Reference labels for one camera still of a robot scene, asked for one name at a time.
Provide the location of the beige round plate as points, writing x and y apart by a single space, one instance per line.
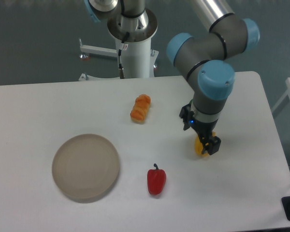
85 168

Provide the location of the orange braided bread roll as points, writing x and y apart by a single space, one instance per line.
140 109

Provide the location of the yellow bell pepper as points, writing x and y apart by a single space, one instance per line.
198 147

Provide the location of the red bell pepper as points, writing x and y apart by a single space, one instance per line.
156 179

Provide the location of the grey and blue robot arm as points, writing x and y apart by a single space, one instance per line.
200 62

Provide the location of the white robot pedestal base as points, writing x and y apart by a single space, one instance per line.
135 57

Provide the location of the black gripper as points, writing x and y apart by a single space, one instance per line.
203 125

